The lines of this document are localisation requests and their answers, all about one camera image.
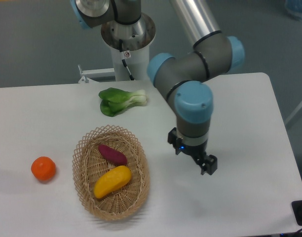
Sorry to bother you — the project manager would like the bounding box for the blue object top right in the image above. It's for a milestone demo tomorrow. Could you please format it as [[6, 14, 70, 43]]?
[[285, 0, 302, 21]]

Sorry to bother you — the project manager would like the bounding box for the green bok choy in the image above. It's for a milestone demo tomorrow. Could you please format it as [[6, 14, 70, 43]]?
[[98, 87, 148, 117]]

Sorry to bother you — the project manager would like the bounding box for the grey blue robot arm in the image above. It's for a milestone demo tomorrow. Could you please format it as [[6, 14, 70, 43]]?
[[71, 0, 245, 174]]

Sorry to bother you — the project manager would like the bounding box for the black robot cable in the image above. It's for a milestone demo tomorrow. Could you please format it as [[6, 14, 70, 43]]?
[[118, 39, 136, 81]]

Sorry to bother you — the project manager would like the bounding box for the orange tangerine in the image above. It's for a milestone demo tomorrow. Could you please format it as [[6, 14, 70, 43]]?
[[31, 157, 56, 182]]

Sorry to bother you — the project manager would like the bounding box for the yellow mango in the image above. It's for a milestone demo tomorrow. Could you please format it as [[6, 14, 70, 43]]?
[[93, 165, 132, 198]]

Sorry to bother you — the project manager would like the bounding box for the white metal mounting frame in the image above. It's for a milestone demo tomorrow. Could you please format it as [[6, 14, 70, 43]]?
[[77, 64, 115, 83]]

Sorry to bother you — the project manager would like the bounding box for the black device at edge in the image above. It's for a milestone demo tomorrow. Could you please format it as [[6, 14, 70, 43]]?
[[291, 200, 302, 226]]

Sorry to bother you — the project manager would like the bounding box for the purple sweet potato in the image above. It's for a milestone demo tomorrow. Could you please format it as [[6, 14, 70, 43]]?
[[98, 144, 127, 165]]

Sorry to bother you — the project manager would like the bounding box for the woven wicker basket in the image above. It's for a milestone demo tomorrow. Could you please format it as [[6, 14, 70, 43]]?
[[72, 125, 150, 221]]

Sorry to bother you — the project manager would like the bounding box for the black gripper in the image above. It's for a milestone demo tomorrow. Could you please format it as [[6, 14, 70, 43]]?
[[167, 127, 218, 175]]

